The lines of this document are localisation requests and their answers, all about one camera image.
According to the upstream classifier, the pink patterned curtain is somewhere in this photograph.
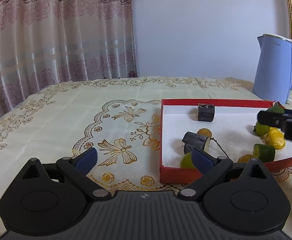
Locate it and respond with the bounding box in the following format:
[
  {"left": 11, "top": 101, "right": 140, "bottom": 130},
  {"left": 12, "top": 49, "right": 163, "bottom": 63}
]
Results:
[{"left": 0, "top": 0, "right": 138, "bottom": 129}]

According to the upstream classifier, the red cardboard box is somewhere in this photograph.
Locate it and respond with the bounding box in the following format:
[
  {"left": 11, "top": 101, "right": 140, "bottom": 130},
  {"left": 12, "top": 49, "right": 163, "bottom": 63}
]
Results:
[{"left": 159, "top": 99, "right": 292, "bottom": 183}]

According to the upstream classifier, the dark sugarcane piece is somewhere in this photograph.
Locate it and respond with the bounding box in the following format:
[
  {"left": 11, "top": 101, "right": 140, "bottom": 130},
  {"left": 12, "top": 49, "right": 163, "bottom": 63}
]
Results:
[
  {"left": 196, "top": 103, "right": 215, "bottom": 122},
  {"left": 181, "top": 131, "right": 210, "bottom": 155}
]

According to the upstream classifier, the small green tomato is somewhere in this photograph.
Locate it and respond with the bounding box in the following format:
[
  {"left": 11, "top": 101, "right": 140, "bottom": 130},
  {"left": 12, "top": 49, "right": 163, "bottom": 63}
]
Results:
[{"left": 180, "top": 152, "right": 198, "bottom": 170}]

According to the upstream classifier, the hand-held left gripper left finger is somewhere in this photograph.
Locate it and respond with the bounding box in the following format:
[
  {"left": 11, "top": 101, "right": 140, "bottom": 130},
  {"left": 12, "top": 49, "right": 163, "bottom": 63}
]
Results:
[{"left": 22, "top": 147, "right": 111, "bottom": 202}]

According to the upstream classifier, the large green tomato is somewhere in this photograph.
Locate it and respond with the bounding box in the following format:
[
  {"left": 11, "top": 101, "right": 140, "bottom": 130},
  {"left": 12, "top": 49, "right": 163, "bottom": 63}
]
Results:
[{"left": 254, "top": 121, "right": 271, "bottom": 136}]

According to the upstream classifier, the cut green cucumber piece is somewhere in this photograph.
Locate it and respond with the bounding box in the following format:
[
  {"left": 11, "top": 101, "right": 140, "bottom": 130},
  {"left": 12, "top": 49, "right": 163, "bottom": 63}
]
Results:
[{"left": 253, "top": 144, "right": 275, "bottom": 162}]

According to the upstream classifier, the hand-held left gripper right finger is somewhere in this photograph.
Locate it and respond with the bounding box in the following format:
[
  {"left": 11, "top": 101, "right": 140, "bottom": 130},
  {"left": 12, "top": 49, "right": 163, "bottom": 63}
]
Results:
[{"left": 177, "top": 150, "right": 271, "bottom": 202}]

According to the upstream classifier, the blue electric kettle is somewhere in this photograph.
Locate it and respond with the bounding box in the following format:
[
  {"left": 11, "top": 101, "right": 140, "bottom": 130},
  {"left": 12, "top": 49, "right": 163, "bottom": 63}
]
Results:
[{"left": 252, "top": 34, "right": 292, "bottom": 103}]

